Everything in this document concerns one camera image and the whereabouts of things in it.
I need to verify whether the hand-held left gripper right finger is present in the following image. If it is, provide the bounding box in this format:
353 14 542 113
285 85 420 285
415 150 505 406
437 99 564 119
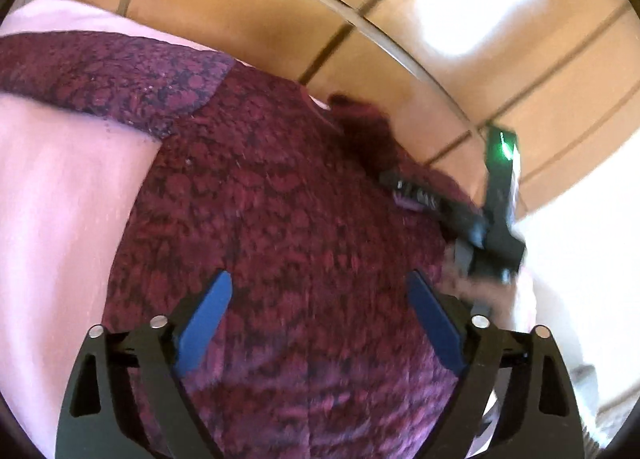
406 270 587 459

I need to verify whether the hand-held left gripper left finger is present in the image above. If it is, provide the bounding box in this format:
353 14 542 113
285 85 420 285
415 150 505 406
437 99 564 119
56 270 234 459

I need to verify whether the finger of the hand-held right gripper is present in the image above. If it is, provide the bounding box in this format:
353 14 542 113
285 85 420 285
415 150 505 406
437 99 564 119
378 170 488 246

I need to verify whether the maroon knit sweater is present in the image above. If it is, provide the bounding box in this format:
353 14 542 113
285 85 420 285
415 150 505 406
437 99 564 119
0 30 501 459

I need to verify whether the person's right hand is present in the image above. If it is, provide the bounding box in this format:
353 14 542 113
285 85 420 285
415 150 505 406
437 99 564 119
444 245 517 321

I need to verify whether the white furniture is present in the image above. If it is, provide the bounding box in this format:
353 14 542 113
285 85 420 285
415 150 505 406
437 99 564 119
510 166 640 445

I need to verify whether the pink bed sheet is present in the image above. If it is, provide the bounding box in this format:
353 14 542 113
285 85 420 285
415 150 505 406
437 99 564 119
0 0 541 456

